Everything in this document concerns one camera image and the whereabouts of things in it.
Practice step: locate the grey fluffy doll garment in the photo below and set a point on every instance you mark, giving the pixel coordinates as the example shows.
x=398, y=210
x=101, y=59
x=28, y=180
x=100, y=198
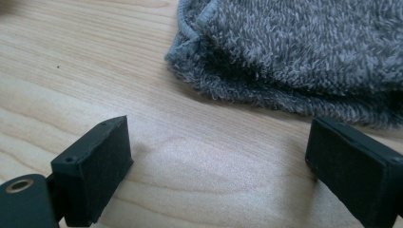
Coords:
x=285, y=50

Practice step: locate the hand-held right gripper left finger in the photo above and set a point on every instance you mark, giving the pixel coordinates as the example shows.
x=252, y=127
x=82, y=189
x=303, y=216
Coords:
x=95, y=164

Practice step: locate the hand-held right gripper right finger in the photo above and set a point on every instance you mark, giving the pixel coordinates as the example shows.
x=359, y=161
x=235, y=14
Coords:
x=355, y=171

